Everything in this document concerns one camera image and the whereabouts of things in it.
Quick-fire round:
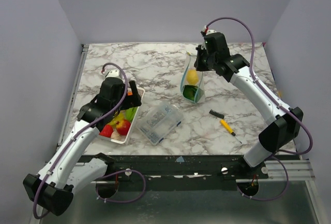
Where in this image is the yellow handled screwdriver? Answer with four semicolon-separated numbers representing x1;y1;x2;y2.
220;119;242;144

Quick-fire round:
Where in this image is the green leafy vegetable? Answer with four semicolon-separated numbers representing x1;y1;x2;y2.
183;85;203;102

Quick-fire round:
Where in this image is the red yellow apple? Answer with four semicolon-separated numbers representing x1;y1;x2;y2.
116;119;131;136

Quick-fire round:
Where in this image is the white garlic bulb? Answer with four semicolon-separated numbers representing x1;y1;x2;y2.
111;131;122;140

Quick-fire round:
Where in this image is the clear plastic screw box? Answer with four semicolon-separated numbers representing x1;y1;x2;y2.
136;102;184;145

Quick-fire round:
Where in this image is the white perforated plastic basket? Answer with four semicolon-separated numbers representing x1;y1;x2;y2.
98;86;145;146

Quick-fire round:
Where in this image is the yellow banana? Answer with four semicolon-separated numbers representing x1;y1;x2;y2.
108;112;125;127

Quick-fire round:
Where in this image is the black bit holder strip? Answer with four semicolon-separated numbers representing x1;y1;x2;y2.
209;110;224;119

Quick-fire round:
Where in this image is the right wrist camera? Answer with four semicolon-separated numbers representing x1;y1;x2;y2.
201;28;217;37

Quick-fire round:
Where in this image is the clear zip top bag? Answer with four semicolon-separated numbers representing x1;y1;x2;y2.
179;52;205;104

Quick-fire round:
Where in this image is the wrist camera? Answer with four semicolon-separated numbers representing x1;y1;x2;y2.
102;69;122;79
201;28;217;37

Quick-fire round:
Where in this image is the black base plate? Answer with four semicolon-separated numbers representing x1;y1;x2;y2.
74;154;305;191

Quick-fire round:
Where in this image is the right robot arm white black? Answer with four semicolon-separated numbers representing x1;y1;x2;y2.
194;31;303;178

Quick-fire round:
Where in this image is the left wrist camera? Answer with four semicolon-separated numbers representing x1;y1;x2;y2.
102;69;122;79

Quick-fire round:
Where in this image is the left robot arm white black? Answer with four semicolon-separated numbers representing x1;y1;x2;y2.
23;77;141;216

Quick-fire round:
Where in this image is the yellow lemon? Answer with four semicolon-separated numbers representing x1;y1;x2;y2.
186;69;199;85

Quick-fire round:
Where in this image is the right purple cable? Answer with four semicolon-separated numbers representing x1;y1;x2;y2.
201;17;314;201

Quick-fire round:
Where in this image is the red strawberry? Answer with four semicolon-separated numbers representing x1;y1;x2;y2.
99;125;114;138

